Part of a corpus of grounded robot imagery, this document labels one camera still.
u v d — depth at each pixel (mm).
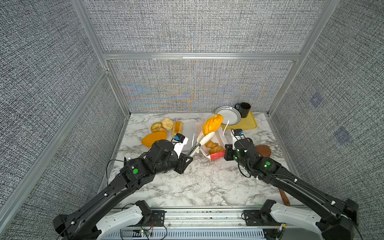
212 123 663
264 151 970
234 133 656
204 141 679
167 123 1085
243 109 1119
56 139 582
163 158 490
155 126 1066
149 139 1072
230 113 1190
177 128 1062
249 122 1137
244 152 529
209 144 949
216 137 1042
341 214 403
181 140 563
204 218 748
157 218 732
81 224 381
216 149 883
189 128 1112
